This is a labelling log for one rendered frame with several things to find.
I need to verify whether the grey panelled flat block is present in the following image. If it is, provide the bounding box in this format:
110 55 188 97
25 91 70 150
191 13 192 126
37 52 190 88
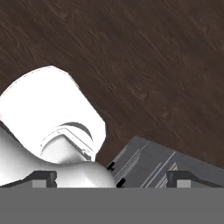
106 135 224 189

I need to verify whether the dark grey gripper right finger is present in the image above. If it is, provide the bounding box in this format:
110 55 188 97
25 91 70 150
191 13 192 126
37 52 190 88
165 170 224 189

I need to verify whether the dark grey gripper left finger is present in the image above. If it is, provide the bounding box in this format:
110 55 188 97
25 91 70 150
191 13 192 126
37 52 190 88
0 170 58 189

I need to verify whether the white rounded glossy body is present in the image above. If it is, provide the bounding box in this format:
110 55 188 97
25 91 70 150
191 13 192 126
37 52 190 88
0 65 118 189

